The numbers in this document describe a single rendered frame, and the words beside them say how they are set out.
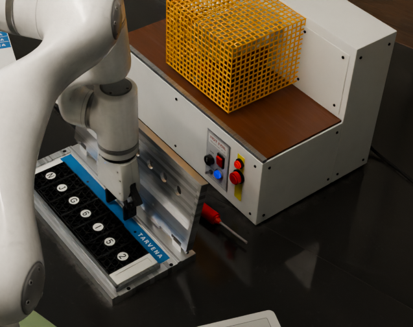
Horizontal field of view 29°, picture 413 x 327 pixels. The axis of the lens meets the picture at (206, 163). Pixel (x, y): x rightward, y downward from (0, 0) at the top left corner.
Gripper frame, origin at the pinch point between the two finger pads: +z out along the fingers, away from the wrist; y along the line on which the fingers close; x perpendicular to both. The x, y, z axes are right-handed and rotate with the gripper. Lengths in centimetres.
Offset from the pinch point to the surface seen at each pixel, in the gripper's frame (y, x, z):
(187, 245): 19.5, 3.4, -1.6
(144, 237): 9.7, -0.5, 2.2
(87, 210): -3.1, -6.5, 1.0
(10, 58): -55, 3, -5
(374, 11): -27, 110, 4
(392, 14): -23, 113, 4
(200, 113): -0.6, 21.7, -14.5
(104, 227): 3.1, -6.4, 1.0
